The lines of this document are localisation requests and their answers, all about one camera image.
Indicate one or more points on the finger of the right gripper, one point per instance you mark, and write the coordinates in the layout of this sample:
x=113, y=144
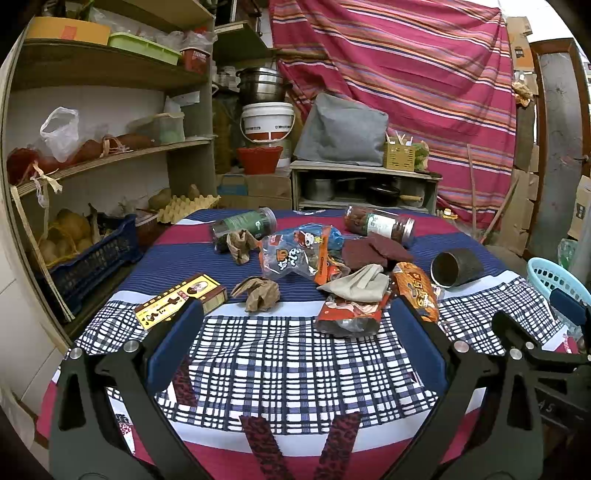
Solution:
x=513, y=336
x=574, y=310

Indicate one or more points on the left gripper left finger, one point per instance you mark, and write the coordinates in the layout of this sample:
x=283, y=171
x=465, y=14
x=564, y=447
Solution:
x=86, y=441

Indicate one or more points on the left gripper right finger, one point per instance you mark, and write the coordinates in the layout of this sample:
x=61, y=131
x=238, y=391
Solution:
x=506, y=441

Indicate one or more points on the black ribbed paper cup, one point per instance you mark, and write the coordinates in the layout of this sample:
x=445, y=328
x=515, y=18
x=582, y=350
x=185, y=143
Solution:
x=456, y=267

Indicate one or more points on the orange snack bag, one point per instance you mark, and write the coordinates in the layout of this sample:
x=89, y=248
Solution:
x=413, y=283

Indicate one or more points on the red foil snack bag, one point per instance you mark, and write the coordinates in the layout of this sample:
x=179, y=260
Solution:
x=350, y=319

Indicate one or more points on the maroon scouring pad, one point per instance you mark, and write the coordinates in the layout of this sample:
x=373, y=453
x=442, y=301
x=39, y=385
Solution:
x=390, y=249
x=359, y=253

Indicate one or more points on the clear cartoon snack wrapper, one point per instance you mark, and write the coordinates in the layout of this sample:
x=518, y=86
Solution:
x=299, y=251

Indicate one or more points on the blue plastic bag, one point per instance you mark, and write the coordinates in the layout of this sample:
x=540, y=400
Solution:
x=314, y=230

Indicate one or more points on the light blue plastic basket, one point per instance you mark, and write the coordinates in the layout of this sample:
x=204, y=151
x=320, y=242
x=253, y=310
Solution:
x=546, y=276

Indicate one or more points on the green bag bin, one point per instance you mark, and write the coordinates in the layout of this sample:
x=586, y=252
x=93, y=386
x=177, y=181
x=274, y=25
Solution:
x=566, y=251

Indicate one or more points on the broom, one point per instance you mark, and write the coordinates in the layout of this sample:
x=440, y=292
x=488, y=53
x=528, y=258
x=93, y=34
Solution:
x=490, y=182

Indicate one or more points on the yellow label oil jug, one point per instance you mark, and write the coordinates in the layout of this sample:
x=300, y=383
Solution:
x=447, y=214

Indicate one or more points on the beige folded cloth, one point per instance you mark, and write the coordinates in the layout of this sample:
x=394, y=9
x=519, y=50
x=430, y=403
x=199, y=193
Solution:
x=367, y=285

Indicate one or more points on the dark blue crate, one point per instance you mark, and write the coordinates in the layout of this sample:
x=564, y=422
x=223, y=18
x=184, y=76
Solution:
x=76, y=279

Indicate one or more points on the yellow red carton box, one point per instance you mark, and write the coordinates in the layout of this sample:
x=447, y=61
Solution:
x=201, y=287

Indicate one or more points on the jar with brown contents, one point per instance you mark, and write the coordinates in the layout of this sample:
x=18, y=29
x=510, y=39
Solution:
x=365, y=221

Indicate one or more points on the black wok pan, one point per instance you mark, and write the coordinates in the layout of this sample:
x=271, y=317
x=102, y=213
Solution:
x=391, y=197

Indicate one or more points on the striped plaid tablecloth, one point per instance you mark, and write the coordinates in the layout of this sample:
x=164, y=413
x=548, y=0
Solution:
x=257, y=390

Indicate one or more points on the yellow utensil holder box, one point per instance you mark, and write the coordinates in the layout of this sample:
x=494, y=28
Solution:
x=399, y=153

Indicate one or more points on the egg carton tray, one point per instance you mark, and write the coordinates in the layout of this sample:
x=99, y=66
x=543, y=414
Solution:
x=180, y=207

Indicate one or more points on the small crumpled brown paper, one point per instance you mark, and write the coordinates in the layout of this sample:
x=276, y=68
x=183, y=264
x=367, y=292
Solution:
x=240, y=243

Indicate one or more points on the grey low shelf unit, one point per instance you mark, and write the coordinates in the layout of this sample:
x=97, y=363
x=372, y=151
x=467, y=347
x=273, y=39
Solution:
x=326, y=185

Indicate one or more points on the red striped hanging cloth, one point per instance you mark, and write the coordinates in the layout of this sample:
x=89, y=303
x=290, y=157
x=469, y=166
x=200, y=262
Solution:
x=441, y=70

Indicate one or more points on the jar with green label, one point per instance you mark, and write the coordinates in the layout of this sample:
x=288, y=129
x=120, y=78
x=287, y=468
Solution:
x=259, y=223

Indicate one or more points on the grey cushion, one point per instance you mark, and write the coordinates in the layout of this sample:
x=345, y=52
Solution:
x=344, y=132

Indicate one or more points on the cardboard box under bucket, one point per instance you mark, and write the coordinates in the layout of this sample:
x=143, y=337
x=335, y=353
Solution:
x=249, y=192

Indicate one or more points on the white plastic bag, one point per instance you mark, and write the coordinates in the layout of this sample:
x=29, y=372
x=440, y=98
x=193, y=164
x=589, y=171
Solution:
x=60, y=133

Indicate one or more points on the red plastic basin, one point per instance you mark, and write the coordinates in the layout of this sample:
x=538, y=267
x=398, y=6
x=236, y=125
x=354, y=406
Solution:
x=259, y=160

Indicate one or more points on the white plastic bucket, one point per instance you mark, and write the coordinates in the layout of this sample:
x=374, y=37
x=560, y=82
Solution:
x=267, y=122

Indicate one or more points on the steel pot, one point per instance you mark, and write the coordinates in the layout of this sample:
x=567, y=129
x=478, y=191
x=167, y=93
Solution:
x=257, y=85

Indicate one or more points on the green plastic tray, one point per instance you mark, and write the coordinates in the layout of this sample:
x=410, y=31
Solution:
x=138, y=45

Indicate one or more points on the yellow cardboard box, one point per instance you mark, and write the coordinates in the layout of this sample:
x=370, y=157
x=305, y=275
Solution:
x=53, y=28

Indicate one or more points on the wooden wall shelf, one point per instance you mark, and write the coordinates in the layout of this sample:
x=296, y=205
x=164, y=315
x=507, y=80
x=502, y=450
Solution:
x=144, y=126

